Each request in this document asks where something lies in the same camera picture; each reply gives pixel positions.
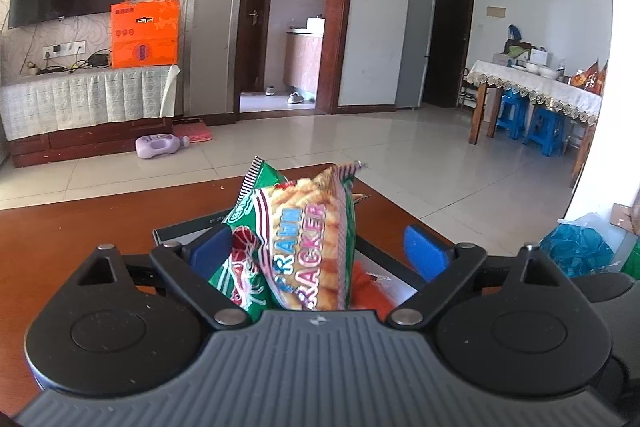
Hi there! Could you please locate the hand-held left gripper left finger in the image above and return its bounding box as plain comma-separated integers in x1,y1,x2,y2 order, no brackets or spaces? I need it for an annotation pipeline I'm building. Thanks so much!
72,226,252,328

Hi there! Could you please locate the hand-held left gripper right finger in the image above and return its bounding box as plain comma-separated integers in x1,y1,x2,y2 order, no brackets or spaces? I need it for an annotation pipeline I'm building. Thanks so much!
386,223,571,330

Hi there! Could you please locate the shallow blue cardboard box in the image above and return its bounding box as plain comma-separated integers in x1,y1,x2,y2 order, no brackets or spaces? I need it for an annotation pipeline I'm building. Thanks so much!
152,193,453,314

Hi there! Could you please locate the wide orange snack packet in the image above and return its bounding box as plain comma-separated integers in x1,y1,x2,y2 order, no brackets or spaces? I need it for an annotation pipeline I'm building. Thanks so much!
350,262,397,323

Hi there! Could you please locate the small green cracker packet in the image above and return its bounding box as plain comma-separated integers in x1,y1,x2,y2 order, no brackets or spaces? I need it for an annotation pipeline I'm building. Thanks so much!
222,156,368,312

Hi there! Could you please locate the blue plastic bag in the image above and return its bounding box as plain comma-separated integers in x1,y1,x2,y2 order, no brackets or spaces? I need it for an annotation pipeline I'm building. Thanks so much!
540,223,616,279

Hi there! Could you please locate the brown cardboard box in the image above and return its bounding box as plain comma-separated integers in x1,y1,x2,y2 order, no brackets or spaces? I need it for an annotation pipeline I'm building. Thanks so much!
610,202,640,236

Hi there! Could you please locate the purple plastic bottle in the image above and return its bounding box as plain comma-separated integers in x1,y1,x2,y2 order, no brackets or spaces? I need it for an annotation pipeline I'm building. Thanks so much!
135,133,191,161

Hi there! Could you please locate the pink floor mat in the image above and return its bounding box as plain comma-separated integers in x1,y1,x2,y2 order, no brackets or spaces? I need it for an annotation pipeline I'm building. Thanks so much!
172,122,213,144

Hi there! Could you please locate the wooden dining table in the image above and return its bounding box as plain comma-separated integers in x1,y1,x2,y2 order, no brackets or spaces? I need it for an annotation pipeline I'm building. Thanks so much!
462,59,603,188

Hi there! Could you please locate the blue plastic stool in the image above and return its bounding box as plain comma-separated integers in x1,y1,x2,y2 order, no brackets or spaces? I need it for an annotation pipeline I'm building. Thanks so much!
522,104,572,158
495,89,532,140

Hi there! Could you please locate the lace-edged tablecloth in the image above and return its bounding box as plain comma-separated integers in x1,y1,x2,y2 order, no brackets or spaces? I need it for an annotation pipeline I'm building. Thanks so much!
462,59,602,126

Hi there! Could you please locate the pale lace cabinet cover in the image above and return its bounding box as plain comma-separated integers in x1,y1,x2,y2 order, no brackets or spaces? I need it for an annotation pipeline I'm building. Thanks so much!
0,64,180,142

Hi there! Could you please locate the wooden kitchen cabinet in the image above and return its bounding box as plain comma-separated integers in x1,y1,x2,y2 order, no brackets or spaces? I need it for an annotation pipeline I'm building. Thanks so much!
284,19,326,100

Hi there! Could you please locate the orange snack bag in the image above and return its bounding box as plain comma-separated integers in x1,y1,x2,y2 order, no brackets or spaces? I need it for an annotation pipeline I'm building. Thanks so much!
571,59,609,95

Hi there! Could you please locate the orange cardboard gift box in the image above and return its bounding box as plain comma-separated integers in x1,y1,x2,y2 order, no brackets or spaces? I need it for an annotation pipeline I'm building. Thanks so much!
110,0,181,69

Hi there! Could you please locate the wooden door frame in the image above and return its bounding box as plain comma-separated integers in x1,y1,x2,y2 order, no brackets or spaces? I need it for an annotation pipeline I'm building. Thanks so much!
232,0,361,115

